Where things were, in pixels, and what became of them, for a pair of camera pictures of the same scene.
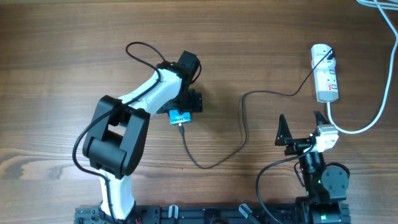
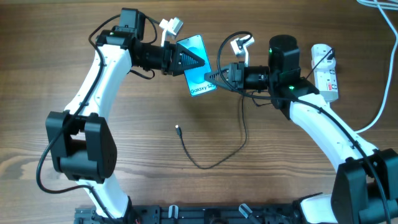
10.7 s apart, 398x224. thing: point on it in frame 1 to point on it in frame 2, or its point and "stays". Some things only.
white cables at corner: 389,4 stays
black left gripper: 193,104 to 168,50
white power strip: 324,74 stays
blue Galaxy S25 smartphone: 175,117 to 197,84
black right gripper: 285,137 to 236,74
